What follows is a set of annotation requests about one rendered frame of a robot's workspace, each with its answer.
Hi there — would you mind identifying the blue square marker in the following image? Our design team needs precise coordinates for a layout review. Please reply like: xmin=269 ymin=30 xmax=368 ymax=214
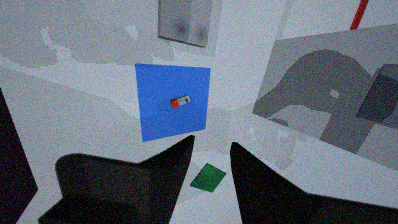
xmin=135 ymin=63 xmax=211 ymax=142

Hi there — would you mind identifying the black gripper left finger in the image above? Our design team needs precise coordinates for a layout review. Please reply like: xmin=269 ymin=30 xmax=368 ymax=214
xmin=55 ymin=135 xmax=195 ymax=224

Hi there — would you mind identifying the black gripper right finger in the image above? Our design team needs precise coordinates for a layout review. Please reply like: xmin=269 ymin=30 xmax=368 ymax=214
xmin=230 ymin=142 xmax=398 ymax=224

